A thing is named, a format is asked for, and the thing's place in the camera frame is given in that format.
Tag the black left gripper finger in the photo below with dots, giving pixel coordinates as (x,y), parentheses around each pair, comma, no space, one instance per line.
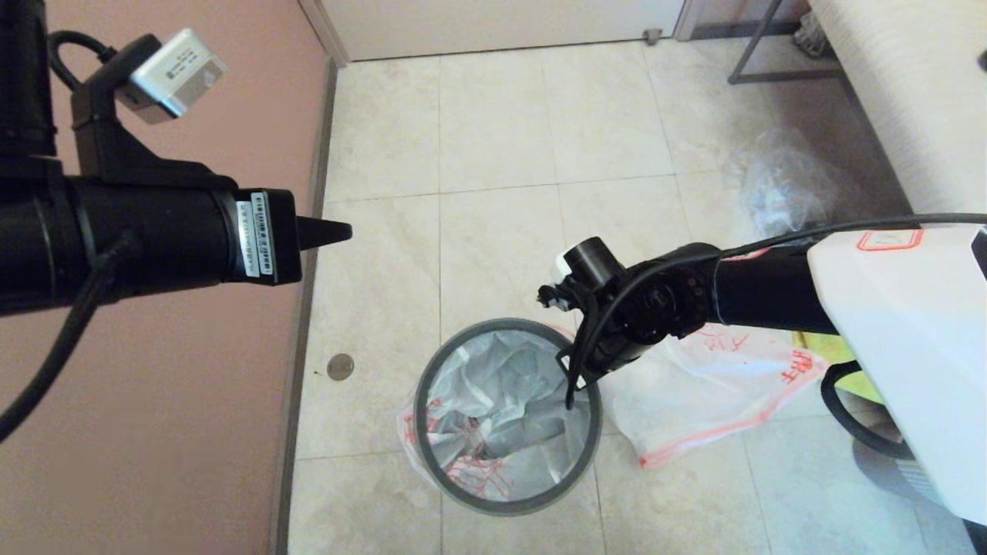
(324,231)

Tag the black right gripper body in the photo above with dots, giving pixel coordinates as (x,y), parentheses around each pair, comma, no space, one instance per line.
(617,347)

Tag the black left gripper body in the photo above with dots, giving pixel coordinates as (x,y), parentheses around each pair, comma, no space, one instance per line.
(274,235)

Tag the white red plastic bag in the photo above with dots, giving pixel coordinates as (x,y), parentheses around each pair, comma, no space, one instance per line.
(694,393)

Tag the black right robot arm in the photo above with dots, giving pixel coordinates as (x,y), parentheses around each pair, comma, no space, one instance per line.
(786,285)

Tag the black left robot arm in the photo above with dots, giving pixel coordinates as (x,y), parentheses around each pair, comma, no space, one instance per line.
(131,231)

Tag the yellow fabric bag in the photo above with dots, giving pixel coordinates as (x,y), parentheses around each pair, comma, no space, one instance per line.
(837,351)

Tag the clear crumpled plastic bag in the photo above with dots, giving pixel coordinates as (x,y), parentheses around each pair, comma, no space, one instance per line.
(779,177)

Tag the round metal floor drain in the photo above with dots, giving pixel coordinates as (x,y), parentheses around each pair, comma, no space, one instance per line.
(340,367)

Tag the white door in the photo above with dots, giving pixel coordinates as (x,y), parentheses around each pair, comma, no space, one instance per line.
(501,27)

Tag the white ribbed round appliance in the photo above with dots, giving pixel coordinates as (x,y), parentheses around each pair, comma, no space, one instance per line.
(887,470)

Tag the small metal door stopper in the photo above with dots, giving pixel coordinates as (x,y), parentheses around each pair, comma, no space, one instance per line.
(653,35)

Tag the grey patterned shoe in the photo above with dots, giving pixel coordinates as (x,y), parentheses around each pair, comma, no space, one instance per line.
(813,37)

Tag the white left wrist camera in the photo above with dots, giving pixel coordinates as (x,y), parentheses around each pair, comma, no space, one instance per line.
(179,75)

